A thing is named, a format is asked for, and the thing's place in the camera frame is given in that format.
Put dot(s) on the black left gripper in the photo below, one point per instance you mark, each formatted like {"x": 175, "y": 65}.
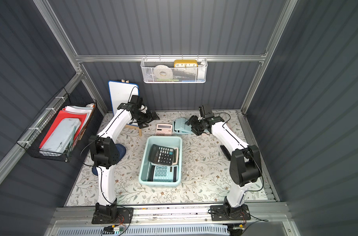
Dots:
{"x": 149, "y": 117}

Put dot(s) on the blue framed whiteboard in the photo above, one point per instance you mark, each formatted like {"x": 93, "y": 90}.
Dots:
{"x": 121, "y": 93}

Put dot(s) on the white wire wall basket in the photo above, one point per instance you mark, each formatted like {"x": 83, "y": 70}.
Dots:
{"x": 180, "y": 75}

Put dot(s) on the mint green storage box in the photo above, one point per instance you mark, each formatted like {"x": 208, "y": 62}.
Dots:
{"x": 166, "y": 141}

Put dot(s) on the yellow clock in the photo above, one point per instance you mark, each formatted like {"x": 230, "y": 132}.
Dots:
{"x": 185, "y": 63}

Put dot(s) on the white papers in basket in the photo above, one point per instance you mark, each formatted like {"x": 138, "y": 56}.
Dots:
{"x": 87, "y": 110}

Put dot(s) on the black calculator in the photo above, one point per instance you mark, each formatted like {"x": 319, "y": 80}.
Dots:
{"x": 151, "y": 173}
{"x": 160, "y": 155}
{"x": 226, "y": 152}

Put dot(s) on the red folder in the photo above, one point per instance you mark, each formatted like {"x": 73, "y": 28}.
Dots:
{"x": 61, "y": 115}

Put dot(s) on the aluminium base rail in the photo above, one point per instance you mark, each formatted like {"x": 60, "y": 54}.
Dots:
{"x": 261, "y": 219}

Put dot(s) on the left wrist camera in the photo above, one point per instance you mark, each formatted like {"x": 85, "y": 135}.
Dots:
{"x": 136, "y": 100}

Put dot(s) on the wooden easel stand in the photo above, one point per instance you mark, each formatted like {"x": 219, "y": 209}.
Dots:
{"x": 129, "y": 125}

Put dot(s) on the light grey pencil case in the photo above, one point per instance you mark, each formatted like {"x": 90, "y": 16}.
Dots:
{"x": 61, "y": 137}

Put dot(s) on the black wire side basket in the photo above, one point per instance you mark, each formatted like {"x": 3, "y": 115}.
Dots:
{"x": 31, "y": 141}

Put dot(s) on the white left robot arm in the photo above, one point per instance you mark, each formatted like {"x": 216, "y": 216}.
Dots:
{"x": 105, "y": 154}

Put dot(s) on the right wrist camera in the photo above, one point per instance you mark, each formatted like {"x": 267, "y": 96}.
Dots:
{"x": 206, "y": 112}

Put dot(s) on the mint green calculator upside down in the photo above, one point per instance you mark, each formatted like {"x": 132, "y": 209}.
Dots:
{"x": 179, "y": 127}

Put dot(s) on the navy blue glasses case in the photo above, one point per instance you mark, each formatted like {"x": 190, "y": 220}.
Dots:
{"x": 122, "y": 151}

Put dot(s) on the teal calculator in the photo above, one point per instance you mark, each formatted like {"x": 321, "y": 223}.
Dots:
{"x": 165, "y": 173}

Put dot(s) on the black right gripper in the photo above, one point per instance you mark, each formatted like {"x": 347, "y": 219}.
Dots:
{"x": 195, "y": 124}

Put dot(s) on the white tape roll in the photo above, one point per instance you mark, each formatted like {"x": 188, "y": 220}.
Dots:
{"x": 162, "y": 72}

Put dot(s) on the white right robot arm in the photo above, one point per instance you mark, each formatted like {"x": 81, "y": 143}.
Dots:
{"x": 245, "y": 165}

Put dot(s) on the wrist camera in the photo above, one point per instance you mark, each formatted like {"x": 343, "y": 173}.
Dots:
{"x": 136, "y": 100}
{"x": 206, "y": 112}

